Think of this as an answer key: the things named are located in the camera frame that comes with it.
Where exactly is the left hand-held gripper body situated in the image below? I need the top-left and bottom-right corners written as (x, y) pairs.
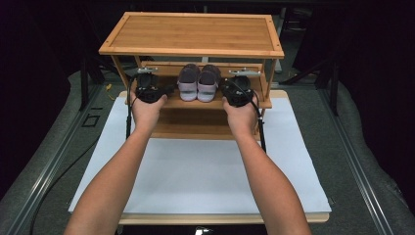
top-left (134, 66), bottom-right (165, 105)

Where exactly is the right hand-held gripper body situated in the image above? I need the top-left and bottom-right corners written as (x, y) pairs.
top-left (224, 68), bottom-right (262, 109)

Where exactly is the pink strappy sandal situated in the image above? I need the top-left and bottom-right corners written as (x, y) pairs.
top-left (176, 63), bottom-right (202, 102)
top-left (197, 64), bottom-right (222, 103)

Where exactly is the three-tier wooden shoe rack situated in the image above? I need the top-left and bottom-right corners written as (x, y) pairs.
top-left (98, 11), bottom-right (286, 142)

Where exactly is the person's left hand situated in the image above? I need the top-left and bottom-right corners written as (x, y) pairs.
top-left (129, 90), bottom-right (169, 132)

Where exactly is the person's right hand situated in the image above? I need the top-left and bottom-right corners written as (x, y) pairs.
top-left (221, 95), bottom-right (261, 137)

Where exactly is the black metal stand leg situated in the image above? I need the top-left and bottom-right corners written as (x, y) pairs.
top-left (79, 57), bottom-right (91, 112)

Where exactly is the white table mat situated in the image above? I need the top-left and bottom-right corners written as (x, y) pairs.
top-left (68, 95), bottom-right (333, 215)

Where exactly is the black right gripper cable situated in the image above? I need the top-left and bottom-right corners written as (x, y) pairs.
top-left (227, 78), bottom-right (267, 154)

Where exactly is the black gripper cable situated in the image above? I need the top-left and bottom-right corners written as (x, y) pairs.
top-left (227, 78), bottom-right (267, 154)
top-left (125, 75), bottom-right (140, 141)

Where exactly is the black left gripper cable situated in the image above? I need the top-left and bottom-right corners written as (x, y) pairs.
top-left (125, 75), bottom-right (140, 141)

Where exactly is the black floor cable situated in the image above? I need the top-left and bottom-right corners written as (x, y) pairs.
top-left (28, 135), bottom-right (101, 235)

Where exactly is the metal floor rail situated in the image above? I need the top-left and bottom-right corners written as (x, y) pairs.
top-left (316, 87), bottom-right (394, 235)
top-left (8, 83), bottom-right (106, 235)

